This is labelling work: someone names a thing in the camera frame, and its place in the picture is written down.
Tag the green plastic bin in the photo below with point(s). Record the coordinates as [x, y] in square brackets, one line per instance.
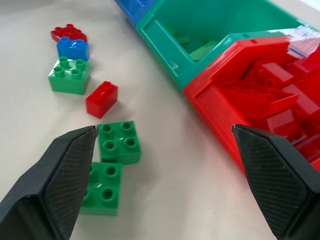
[175, 37]

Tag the red plastic bin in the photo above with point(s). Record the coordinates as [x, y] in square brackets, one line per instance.
[225, 100]

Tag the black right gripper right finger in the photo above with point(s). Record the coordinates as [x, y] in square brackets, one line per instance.
[277, 180]

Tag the red brick in bin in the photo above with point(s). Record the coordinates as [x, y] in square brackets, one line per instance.
[272, 72]
[260, 96]

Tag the green four-stud brick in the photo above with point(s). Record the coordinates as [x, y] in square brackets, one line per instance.
[68, 77]
[120, 143]
[105, 190]

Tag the blue building brick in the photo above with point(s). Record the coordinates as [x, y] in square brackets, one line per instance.
[73, 48]

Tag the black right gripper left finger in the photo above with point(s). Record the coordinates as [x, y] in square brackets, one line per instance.
[50, 185]

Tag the blue plastic bin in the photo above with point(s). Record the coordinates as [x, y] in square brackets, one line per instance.
[133, 7]

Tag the red two-stud brick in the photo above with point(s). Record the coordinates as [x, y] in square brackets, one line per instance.
[101, 100]

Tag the green brick in bin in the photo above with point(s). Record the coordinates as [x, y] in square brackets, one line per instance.
[201, 51]

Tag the flat red four-stud brick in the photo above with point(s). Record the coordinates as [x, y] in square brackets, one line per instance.
[68, 32]

